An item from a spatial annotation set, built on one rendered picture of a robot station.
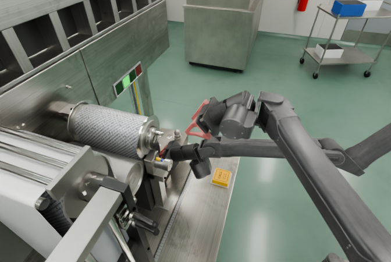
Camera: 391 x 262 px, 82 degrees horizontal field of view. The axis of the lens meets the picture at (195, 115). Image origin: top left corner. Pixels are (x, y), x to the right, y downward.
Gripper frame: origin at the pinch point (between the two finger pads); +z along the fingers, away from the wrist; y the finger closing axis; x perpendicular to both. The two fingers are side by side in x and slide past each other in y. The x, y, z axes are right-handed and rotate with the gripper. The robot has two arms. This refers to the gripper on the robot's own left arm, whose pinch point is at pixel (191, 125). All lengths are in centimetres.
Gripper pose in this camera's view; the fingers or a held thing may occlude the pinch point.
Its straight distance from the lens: 66.2
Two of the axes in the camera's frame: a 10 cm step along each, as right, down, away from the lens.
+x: -6.1, -7.1, -3.5
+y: 3.2, -6.3, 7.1
